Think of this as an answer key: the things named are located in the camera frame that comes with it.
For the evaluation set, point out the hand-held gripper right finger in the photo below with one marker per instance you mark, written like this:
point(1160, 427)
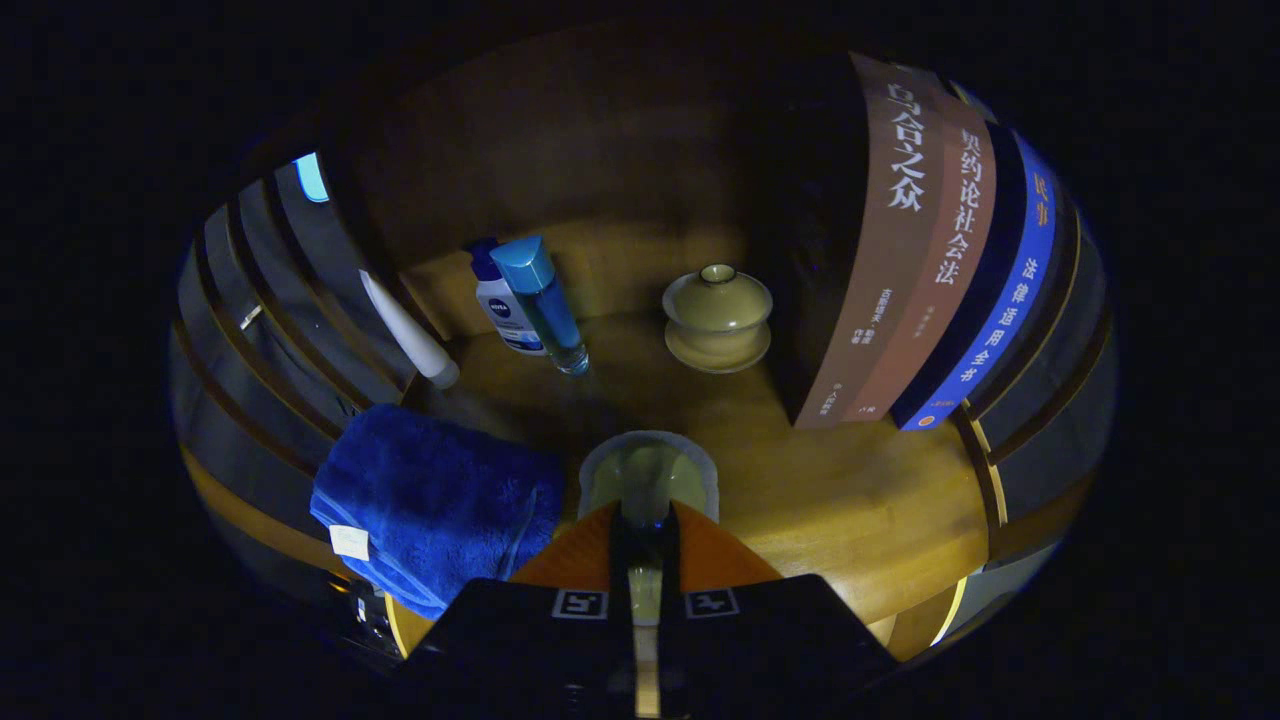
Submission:
point(668, 560)

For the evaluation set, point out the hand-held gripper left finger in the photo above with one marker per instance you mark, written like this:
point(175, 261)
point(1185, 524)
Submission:
point(620, 555)

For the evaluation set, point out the green ornament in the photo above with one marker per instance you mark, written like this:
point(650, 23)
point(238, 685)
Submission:
point(650, 470)

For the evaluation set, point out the wooden countertop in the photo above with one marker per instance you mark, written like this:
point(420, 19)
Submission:
point(800, 490)

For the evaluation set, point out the wooden cabinet with slatted sides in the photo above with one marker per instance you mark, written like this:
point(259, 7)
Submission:
point(600, 150)

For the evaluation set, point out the folded blue towel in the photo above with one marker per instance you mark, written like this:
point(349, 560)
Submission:
point(430, 500)

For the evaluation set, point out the beige lidded teacup with saucer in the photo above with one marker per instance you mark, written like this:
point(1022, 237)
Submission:
point(715, 315)

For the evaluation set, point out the teal transparent bottle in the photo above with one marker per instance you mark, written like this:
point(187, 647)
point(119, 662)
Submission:
point(545, 300)

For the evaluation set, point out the white bottle with blue cap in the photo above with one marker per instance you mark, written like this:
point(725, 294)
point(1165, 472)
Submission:
point(505, 310)

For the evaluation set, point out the white tube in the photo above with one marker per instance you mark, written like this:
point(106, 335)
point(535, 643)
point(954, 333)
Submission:
point(410, 335)

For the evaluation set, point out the dark brown book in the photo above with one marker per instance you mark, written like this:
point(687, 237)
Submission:
point(890, 250)

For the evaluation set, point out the reddish brown book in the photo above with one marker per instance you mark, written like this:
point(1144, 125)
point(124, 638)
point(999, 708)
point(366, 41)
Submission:
point(950, 260)

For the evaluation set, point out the blue book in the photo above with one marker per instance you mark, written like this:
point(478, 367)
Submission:
point(1010, 290)

